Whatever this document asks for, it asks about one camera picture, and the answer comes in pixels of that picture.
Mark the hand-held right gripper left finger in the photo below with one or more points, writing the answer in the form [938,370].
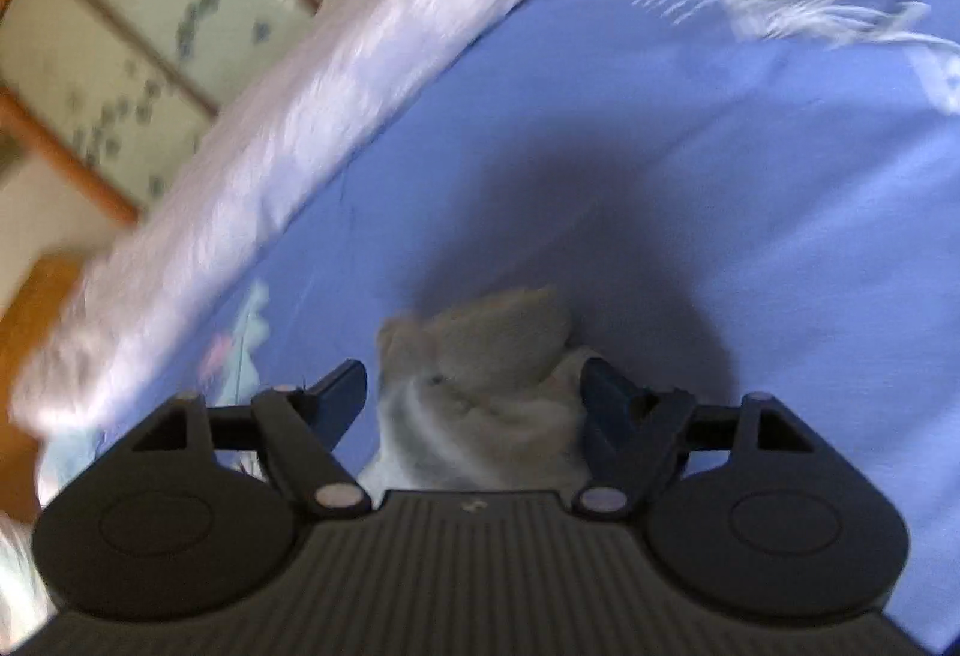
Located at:
[341,387]

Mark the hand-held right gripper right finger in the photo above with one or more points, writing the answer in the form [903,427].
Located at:
[604,395]

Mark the grey pants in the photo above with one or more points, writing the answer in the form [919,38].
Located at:
[487,386]

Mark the blue printed quilt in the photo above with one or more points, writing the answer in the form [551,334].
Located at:
[675,138]

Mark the lilac patterned quilt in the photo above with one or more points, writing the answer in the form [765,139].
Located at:
[315,101]

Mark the wooden headboard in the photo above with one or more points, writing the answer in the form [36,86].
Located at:
[41,333]

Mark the small lilac pillow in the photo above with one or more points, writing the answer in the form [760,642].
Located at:
[15,581]

